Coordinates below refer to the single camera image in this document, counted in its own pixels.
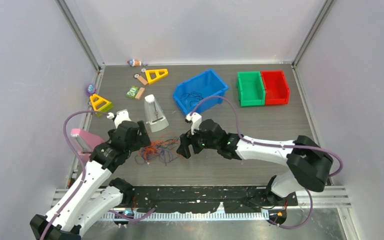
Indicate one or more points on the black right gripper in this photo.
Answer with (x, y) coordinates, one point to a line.
(186, 139)

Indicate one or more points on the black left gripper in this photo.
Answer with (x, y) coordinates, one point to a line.
(145, 140)

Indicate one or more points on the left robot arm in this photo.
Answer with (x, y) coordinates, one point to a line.
(77, 210)

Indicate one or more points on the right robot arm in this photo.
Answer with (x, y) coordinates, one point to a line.
(308, 165)

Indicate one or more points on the wooden block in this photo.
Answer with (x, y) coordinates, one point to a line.
(140, 92)

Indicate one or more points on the green toy block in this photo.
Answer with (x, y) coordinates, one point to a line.
(132, 92)

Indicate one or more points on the blue plastic bin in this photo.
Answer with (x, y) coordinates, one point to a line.
(189, 93)

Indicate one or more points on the yellow triangle toy near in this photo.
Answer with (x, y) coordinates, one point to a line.
(100, 104)

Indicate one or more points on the yellow triangle toy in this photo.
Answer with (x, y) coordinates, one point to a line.
(100, 104)
(154, 75)

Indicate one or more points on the pink metronome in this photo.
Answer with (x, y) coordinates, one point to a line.
(84, 143)

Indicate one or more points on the yellow triangle toy far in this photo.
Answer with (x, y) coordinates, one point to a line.
(154, 75)

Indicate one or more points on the purple round toy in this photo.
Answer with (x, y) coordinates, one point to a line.
(91, 89)

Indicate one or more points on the small figurine toy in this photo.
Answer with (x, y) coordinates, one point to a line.
(134, 62)

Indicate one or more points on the green plastic bin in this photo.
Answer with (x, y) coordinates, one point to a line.
(251, 90)

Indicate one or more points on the red plastic bin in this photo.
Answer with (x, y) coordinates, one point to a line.
(277, 91)

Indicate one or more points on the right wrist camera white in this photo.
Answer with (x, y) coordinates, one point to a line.
(195, 120)

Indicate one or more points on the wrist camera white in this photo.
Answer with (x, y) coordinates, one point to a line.
(195, 120)
(121, 119)

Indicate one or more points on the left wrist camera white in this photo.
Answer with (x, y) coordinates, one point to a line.
(121, 119)

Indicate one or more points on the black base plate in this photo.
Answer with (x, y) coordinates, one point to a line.
(202, 199)

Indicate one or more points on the tan strip with ring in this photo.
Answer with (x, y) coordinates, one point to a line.
(140, 78)

